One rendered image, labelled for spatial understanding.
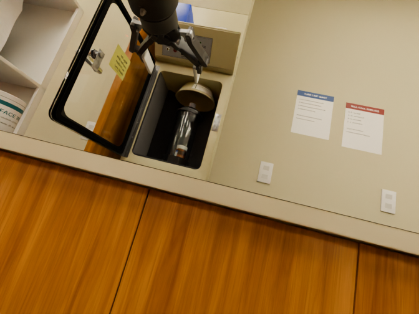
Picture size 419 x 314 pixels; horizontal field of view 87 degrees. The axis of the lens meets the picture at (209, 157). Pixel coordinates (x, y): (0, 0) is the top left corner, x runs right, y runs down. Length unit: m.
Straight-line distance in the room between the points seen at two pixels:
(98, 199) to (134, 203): 0.08
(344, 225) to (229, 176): 0.79
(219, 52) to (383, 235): 0.73
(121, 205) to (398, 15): 1.97
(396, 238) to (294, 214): 0.19
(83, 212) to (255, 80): 1.18
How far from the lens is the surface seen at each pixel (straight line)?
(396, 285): 0.61
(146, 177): 0.49
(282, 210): 0.47
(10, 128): 1.02
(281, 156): 1.28
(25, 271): 0.64
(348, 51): 1.74
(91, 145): 0.81
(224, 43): 0.90
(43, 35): 2.04
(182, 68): 0.96
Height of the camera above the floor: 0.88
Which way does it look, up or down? 14 degrees up
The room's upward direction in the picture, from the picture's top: 15 degrees clockwise
